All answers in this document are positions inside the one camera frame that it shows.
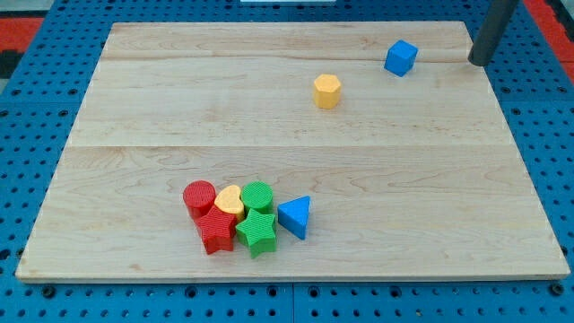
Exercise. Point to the yellow hexagon block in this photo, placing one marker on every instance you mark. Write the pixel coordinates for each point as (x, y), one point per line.
(327, 91)

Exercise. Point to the wooden board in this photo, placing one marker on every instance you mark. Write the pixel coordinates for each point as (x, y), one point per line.
(414, 178)

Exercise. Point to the green cylinder block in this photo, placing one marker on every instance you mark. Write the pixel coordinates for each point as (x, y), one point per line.
(257, 195)

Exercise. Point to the blue triangle block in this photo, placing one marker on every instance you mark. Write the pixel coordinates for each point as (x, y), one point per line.
(294, 215)

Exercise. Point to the yellow heart block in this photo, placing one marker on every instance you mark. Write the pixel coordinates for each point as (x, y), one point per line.
(229, 201)

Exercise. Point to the green star block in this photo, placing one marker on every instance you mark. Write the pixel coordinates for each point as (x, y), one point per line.
(258, 233)

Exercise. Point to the red cylinder block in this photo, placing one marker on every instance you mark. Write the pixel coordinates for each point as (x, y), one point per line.
(198, 197)

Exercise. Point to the red star block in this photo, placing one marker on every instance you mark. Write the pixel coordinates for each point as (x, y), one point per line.
(217, 230)

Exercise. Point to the blue cube block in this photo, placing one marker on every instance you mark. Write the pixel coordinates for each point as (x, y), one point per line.
(400, 58)

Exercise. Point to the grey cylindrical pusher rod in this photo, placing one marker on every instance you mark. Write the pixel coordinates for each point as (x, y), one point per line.
(490, 34)

